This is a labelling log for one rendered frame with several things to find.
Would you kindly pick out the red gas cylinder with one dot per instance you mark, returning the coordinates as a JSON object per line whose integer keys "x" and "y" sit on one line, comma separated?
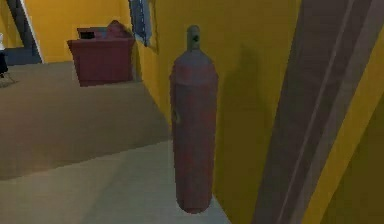
{"x": 194, "y": 133}

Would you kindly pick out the grey framed window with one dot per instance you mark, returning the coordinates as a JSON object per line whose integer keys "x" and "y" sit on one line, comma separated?
{"x": 140, "y": 18}

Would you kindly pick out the black chair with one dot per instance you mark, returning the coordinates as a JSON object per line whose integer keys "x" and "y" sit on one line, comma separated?
{"x": 2, "y": 65}

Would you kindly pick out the dark grey door frame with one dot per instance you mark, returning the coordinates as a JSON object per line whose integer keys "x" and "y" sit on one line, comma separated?
{"x": 23, "y": 30}

